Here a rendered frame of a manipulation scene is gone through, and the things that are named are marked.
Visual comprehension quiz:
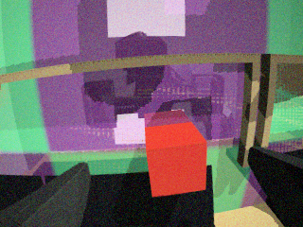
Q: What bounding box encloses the red cube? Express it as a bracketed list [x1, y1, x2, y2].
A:
[145, 122, 207, 197]

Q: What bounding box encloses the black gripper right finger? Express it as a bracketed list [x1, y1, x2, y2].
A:
[247, 147, 303, 227]

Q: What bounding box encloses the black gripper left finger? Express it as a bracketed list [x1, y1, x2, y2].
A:
[0, 163, 91, 227]

